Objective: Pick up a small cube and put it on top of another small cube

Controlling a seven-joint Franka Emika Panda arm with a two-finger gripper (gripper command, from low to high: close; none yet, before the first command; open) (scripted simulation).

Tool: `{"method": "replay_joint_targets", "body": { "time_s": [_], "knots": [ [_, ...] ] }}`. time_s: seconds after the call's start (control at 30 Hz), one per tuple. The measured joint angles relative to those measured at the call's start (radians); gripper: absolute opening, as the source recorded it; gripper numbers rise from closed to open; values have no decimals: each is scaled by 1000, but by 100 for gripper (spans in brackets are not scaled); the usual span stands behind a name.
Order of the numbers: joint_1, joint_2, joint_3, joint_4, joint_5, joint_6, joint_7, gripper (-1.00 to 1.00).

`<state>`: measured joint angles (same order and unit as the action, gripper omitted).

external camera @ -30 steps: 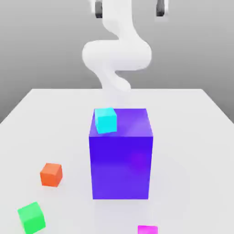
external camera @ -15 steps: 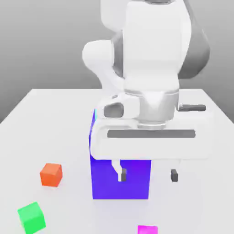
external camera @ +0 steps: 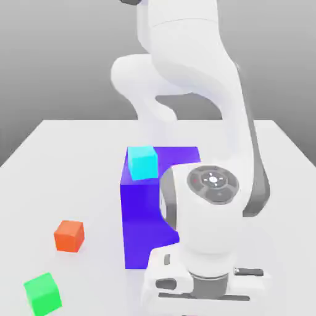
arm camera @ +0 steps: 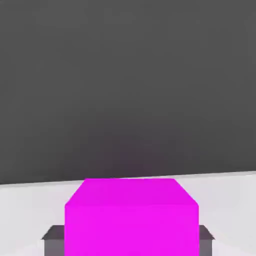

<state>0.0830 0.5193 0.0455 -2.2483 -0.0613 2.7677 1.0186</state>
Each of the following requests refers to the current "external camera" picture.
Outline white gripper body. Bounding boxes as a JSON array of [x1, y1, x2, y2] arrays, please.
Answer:
[[141, 278, 272, 316]]

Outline small orange cube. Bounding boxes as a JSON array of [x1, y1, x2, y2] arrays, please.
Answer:
[[54, 219, 85, 254]]

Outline small cyan cube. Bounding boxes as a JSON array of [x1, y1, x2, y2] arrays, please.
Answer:
[[127, 145, 159, 181]]

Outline small green cube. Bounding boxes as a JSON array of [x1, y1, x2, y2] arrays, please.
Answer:
[[23, 272, 63, 316]]

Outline large blue box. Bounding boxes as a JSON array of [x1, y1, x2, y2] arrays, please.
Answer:
[[120, 146, 202, 270]]

